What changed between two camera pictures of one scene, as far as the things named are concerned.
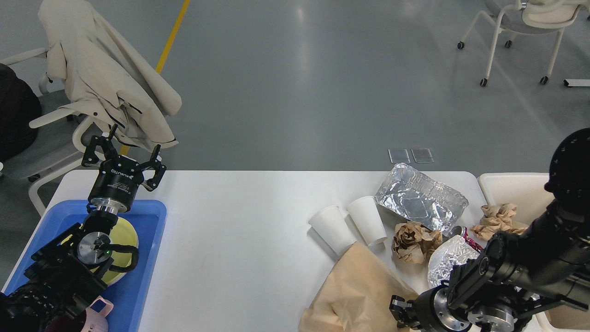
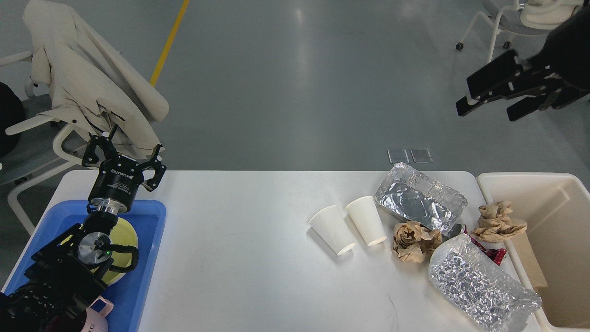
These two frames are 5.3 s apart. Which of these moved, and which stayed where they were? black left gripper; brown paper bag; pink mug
Moved: brown paper bag
Stayed: pink mug; black left gripper
